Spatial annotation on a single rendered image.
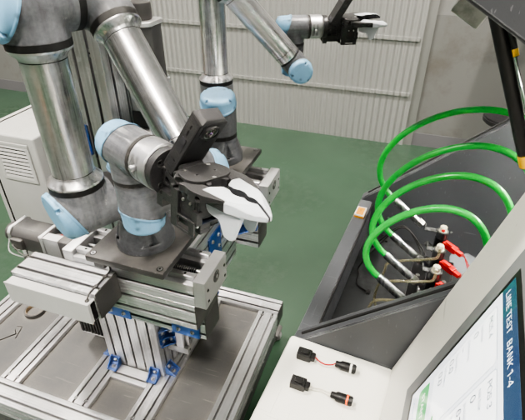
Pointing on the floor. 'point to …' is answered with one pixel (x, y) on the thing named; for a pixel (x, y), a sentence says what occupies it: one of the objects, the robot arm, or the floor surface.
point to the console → (467, 294)
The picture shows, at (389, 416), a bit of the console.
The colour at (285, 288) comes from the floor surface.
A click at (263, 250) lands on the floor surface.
